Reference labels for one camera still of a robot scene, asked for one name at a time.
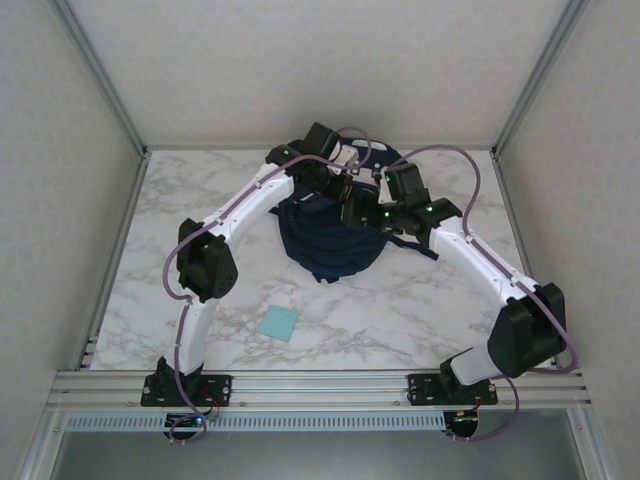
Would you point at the navy blue backpack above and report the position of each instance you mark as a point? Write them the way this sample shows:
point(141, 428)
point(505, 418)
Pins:
point(325, 245)

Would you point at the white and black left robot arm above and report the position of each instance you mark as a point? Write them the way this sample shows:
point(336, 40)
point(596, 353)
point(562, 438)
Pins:
point(250, 205)

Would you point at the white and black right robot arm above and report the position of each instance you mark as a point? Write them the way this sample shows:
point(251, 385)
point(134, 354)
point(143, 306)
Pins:
point(480, 255)

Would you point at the light blue sticky note pad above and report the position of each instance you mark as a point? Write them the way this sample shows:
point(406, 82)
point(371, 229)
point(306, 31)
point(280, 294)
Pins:
point(279, 324)

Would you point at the aluminium table edge rail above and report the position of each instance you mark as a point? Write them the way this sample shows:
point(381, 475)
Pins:
point(518, 225)
point(131, 200)

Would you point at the aluminium frame post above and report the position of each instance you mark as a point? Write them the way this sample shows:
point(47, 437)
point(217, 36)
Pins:
point(537, 75)
point(104, 75)

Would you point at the wide aluminium mounting rail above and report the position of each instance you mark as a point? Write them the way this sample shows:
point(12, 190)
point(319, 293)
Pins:
point(320, 387)

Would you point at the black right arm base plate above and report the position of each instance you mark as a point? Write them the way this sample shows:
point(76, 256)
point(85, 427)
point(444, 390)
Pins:
point(425, 387)

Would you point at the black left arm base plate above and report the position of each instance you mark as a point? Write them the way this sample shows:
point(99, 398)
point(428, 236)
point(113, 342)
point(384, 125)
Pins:
point(220, 387)

